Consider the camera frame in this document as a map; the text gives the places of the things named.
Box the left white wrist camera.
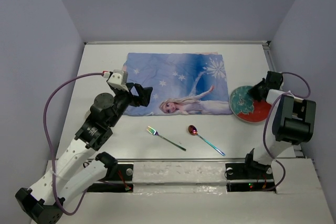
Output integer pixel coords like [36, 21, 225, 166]
[103, 69, 129, 92]

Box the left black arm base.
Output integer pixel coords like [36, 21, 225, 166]
[87, 162, 134, 193]

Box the iridescent spoon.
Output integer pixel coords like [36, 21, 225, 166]
[187, 125, 226, 156]

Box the teal and red plate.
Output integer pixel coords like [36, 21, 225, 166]
[229, 86, 271, 123]

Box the iridescent fork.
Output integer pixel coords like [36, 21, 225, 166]
[146, 126, 186, 152]

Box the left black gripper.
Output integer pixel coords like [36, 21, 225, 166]
[107, 82, 152, 127]

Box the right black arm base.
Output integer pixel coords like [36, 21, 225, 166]
[224, 163, 275, 193]

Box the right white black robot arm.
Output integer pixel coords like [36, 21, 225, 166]
[241, 71, 316, 178]

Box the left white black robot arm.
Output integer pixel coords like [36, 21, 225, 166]
[15, 83, 153, 223]

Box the blue princess print placemat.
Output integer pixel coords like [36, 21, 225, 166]
[123, 52, 232, 116]

